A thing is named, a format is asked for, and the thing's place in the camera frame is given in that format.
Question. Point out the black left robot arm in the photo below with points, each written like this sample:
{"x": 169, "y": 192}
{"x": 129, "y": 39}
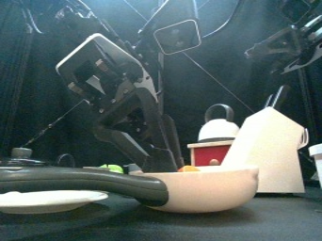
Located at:
{"x": 79, "y": 17}

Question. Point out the yellow-orange toy food slice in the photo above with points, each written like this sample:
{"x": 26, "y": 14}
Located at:
{"x": 189, "y": 169}

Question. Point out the wooden red drawer box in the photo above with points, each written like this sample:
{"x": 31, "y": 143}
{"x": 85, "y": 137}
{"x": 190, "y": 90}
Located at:
{"x": 208, "y": 155}

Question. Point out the green toy lime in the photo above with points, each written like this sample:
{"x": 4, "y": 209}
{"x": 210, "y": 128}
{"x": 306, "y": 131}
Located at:
{"x": 113, "y": 168}

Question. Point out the small black round lid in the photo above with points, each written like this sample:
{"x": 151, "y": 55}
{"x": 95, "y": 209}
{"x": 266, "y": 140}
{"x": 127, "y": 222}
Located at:
{"x": 66, "y": 154}

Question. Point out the white knife block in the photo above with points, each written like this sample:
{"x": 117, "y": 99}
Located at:
{"x": 268, "y": 157}

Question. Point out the white round plate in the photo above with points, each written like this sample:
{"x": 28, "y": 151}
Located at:
{"x": 42, "y": 200}

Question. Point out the white cup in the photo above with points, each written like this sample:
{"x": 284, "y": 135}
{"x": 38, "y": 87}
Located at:
{"x": 317, "y": 163}

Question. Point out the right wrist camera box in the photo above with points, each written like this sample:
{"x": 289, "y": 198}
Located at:
{"x": 296, "y": 9}

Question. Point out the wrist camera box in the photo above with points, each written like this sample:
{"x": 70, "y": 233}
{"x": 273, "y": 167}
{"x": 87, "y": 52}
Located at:
{"x": 177, "y": 37}
{"x": 296, "y": 9}

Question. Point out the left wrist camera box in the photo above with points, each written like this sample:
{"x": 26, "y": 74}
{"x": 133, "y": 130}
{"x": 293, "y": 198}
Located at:
{"x": 177, "y": 37}

